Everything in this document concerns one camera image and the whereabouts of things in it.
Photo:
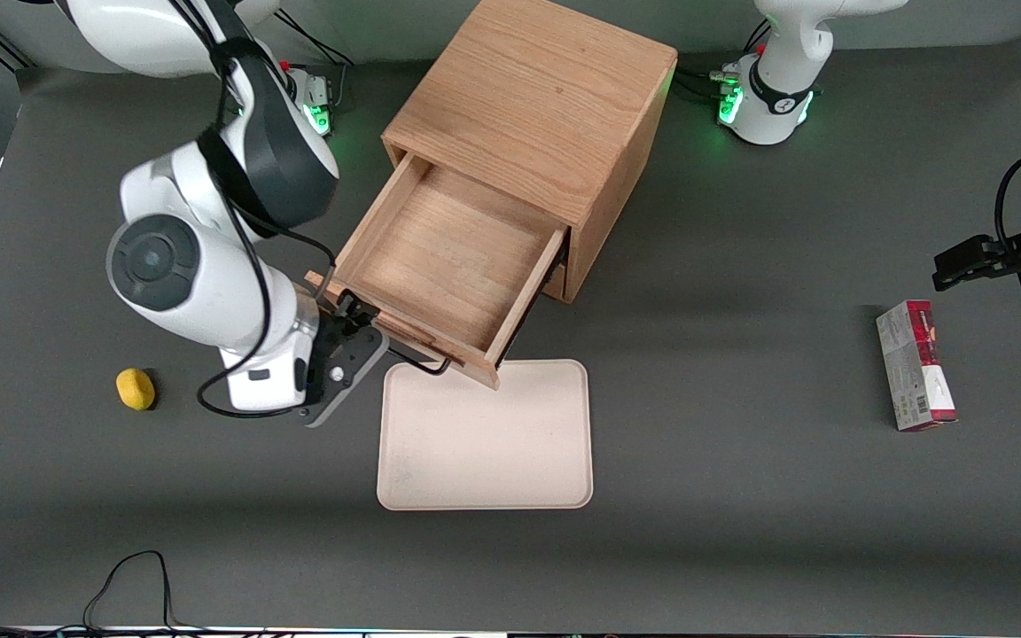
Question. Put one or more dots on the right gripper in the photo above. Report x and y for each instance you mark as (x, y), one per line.
(336, 330)

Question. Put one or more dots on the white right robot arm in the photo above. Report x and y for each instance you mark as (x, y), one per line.
(209, 292)

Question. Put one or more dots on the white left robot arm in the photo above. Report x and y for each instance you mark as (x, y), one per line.
(776, 97)

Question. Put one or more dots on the oak wooden drawer cabinet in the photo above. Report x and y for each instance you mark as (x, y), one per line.
(537, 97)

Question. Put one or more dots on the grey and red carton box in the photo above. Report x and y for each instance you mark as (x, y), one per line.
(914, 372)

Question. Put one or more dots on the beige rectangular tray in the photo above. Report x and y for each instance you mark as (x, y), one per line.
(484, 443)

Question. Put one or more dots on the yellow lemon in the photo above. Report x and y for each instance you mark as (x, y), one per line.
(135, 389)

